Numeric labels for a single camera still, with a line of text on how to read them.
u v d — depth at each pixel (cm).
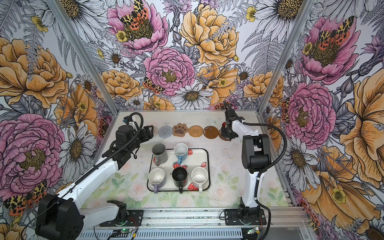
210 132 109
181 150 95
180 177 85
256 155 55
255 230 71
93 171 50
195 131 109
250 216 69
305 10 73
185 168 82
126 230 71
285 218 77
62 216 40
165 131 109
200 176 87
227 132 87
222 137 106
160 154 86
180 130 109
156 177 85
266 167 55
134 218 73
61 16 73
